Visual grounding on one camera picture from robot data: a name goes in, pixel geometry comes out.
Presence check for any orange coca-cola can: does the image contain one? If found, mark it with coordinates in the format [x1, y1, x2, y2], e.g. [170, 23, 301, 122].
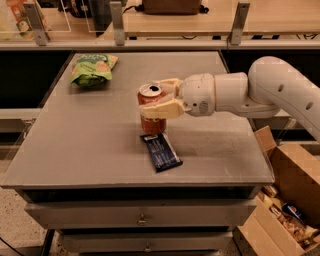
[137, 84, 166, 135]

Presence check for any metal bracket post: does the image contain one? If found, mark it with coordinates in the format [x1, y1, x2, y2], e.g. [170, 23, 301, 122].
[110, 1, 126, 46]
[23, 2, 49, 46]
[229, 1, 250, 45]

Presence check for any green chip bag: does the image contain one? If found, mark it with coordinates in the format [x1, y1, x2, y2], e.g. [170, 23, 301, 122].
[69, 53, 118, 87]

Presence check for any dark blue rxbar wrapper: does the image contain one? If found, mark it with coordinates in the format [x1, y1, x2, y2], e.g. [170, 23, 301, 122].
[140, 133, 183, 172]

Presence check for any brown cardboard box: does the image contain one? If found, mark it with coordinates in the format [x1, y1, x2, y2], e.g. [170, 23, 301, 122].
[239, 127, 320, 256]

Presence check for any orange snack bag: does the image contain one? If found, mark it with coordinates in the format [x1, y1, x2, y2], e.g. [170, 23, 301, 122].
[5, 0, 50, 40]

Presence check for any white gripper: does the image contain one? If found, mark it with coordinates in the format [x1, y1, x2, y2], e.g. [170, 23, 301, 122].
[139, 73, 215, 119]

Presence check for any lower grey drawer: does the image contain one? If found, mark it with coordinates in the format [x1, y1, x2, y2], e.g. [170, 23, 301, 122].
[59, 232, 232, 253]

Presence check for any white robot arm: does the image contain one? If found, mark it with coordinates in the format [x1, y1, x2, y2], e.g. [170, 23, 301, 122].
[139, 56, 320, 141]

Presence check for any right metal bracket post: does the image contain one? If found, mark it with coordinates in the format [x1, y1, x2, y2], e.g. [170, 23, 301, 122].
[229, 1, 250, 45]

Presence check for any middle metal bracket post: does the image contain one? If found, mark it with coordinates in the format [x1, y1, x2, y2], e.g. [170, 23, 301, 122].
[110, 1, 126, 46]

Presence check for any grey drawer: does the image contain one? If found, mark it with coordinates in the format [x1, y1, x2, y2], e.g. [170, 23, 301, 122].
[26, 199, 256, 230]
[59, 232, 232, 253]

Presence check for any left metal bracket post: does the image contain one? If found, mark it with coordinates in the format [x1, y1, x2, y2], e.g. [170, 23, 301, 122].
[23, 2, 49, 46]

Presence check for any brown box on counter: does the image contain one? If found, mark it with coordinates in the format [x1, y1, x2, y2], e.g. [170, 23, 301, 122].
[142, 0, 202, 15]

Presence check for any blue pepsi can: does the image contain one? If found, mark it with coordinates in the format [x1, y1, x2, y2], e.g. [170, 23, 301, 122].
[282, 203, 304, 221]

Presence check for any upper grey drawer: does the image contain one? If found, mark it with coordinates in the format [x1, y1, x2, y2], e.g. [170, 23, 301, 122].
[26, 199, 256, 230]

